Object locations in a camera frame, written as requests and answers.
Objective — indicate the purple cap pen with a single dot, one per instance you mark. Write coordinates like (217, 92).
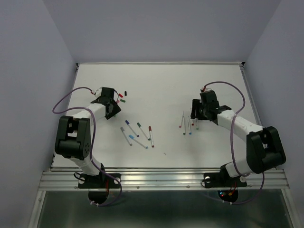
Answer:
(132, 129)

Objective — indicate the light blue cap pen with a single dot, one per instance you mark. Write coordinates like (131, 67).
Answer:
(138, 142)

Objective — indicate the dark red cap pen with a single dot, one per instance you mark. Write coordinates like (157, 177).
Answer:
(151, 137)

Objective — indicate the grey cap pen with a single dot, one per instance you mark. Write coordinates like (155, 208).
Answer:
(125, 135)

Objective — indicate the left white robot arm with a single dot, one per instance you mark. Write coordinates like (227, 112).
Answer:
(76, 134)

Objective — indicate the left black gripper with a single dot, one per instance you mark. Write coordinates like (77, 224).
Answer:
(116, 110)

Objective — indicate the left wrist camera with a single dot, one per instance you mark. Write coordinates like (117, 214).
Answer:
(98, 92)

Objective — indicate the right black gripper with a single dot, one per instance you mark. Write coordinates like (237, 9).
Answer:
(196, 103)

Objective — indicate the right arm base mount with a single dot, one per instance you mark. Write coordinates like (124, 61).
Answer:
(227, 185)

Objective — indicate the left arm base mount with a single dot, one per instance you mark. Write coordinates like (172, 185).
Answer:
(99, 187)

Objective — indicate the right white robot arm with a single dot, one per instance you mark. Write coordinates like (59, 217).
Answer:
(264, 149)

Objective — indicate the aluminium front rail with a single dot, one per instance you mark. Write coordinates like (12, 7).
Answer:
(131, 179)

